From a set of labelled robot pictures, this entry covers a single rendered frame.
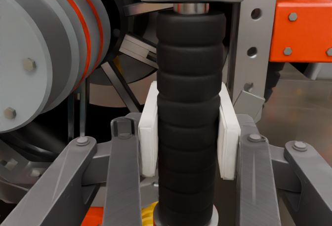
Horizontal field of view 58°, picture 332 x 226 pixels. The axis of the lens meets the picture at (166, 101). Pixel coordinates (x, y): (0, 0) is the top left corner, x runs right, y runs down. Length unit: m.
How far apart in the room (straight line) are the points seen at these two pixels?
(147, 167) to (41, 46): 0.14
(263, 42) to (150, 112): 0.25
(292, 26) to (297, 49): 0.03
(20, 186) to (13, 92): 0.28
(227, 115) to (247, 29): 0.23
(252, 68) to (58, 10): 0.23
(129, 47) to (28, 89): 0.25
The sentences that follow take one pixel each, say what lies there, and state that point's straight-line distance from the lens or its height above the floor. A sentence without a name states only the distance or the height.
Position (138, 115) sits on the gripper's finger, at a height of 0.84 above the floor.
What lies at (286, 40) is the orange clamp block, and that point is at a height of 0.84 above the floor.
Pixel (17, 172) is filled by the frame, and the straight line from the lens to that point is 0.55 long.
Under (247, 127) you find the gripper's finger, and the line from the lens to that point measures 0.17.
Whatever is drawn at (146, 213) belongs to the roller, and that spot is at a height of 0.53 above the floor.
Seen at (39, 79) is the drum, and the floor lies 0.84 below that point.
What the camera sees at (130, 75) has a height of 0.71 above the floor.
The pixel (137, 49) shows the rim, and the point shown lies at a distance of 0.49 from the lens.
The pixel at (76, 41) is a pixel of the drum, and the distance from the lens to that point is 0.29.
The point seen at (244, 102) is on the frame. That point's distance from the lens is 0.40.
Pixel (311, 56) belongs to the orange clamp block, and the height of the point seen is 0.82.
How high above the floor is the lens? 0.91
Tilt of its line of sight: 22 degrees down
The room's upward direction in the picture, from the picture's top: straight up
